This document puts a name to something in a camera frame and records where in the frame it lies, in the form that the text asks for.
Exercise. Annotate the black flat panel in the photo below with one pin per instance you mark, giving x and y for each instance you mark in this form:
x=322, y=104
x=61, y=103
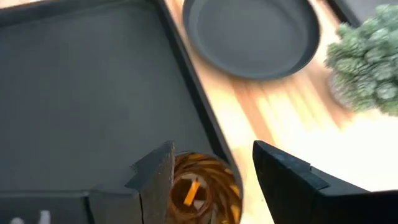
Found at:
x=357, y=9

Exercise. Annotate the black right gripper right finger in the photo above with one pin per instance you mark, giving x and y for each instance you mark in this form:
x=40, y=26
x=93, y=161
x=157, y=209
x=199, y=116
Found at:
x=286, y=193

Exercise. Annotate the blue patterned cloth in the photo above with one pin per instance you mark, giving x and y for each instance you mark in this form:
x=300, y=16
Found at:
x=87, y=93

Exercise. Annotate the green succulent plant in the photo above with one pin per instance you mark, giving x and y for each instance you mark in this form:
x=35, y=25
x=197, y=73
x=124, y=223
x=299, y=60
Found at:
x=370, y=68

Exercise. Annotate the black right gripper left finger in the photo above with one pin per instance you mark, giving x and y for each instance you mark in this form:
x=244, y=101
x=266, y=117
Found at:
x=152, y=193

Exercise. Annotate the dark grey round plate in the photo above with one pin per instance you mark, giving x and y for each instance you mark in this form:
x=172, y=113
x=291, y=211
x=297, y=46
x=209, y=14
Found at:
x=248, y=37

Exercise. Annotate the amber ribbed glass cup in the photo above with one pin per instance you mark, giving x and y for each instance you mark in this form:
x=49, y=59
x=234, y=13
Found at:
x=214, y=186

